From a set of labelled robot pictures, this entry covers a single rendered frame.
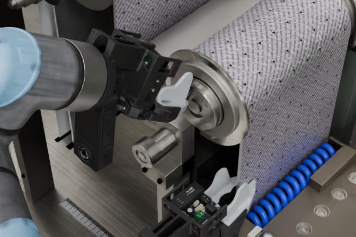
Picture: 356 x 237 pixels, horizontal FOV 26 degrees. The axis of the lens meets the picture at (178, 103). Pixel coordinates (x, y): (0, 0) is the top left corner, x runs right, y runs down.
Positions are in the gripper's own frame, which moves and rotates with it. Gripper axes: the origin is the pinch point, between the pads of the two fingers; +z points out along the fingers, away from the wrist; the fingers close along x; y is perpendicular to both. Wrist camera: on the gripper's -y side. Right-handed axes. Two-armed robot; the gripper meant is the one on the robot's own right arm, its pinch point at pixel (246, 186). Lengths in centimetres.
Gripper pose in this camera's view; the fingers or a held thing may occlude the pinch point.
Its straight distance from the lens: 112.9
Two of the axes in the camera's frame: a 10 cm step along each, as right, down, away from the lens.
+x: -7.3, -4.9, 4.8
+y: 0.0, -7.0, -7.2
